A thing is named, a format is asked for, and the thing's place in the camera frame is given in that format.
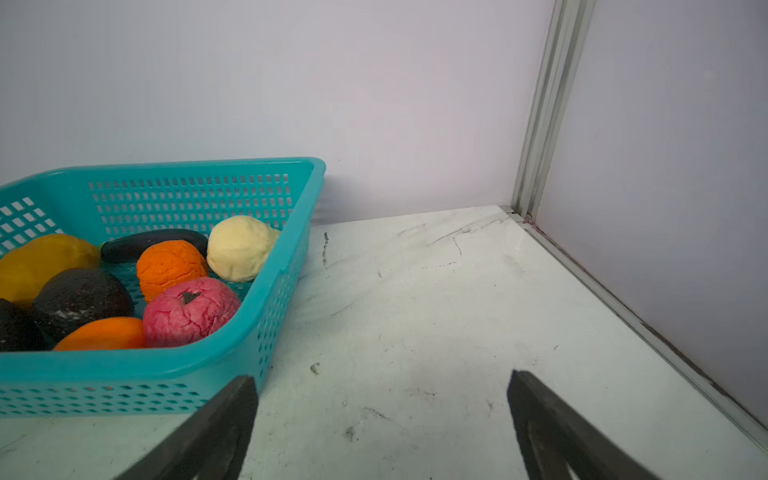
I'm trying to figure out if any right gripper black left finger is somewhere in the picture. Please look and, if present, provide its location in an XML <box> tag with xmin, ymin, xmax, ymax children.
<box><xmin>118</xmin><ymin>376</ymin><xmax>259</xmax><ymax>480</ymax></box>

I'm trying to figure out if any cream round toy food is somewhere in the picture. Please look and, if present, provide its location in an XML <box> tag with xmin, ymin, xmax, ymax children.
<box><xmin>206</xmin><ymin>215</ymin><xmax>280</xmax><ymax>283</ymax></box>

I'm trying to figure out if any dark avocado toy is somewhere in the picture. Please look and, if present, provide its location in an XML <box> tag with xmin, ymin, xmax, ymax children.
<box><xmin>0</xmin><ymin>299</ymin><xmax>47</xmax><ymax>353</ymax></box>
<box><xmin>32</xmin><ymin>268</ymin><xmax>135</xmax><ymax>346</ymax></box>

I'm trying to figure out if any yellow mango toy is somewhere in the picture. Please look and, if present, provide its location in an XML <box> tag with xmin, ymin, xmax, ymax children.
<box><xmin>1</xmin><ymin>234</ymin><xmax>101</xmax><ymax>309</ymax></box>

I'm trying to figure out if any smooth orange toy fruit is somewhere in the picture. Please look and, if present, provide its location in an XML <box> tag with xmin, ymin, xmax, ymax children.
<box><xmin>53</xmin><ymin>317</ymin><xmax>146</xmax><ymax>352</ymax></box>

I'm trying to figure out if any teal plastic basket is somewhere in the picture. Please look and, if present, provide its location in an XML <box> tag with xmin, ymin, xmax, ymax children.
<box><xmin>1</xmin><ymin>157</ymin><xmax>326</xmax><ymax>420</ymax></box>

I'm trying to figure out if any pink apple toy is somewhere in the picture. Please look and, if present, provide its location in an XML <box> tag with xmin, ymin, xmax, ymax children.
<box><xmin>143</xmin><ymin>277</ymin><xmax>241</xmax><ymax>348</ymax></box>

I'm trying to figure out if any orange crinkled toy fruit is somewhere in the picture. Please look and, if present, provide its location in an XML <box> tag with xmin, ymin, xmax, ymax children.
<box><xmin>136</xmin><ymin>240</ymin><xmax>209</xmax><ymax>302</ymax></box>

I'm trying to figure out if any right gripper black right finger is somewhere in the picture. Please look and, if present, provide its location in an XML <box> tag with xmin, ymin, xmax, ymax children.
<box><xmin>507</xmin><ymin>370</ymin><xmax>657</xmax><ymax>479</ymax></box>

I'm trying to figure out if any black eggplant toy green stem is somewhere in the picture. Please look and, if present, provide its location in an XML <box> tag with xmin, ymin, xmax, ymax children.
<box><xmin>100</xmin><ymin>229</ymin><xmax>208</xmax><ymax>264</ymax></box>

